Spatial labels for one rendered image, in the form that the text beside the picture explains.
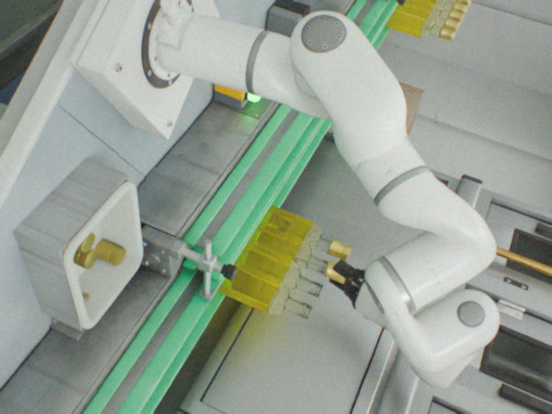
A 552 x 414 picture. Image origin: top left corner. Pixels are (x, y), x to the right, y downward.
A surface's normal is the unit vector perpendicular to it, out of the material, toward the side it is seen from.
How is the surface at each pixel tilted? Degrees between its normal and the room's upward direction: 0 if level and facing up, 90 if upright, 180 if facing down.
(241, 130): 90
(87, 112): 0
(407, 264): 102
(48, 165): 0
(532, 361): 90
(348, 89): 98
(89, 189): 90
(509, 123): 90
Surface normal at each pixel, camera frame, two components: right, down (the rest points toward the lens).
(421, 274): -0.01, -0.05
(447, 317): -0.29, -0.53
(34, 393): 0.09, -0.65
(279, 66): 0.43, 0.07
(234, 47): -0.23, -0.12
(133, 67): 0.92, 0.30
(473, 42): -0.41, 0.66
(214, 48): -0.30, 0.10
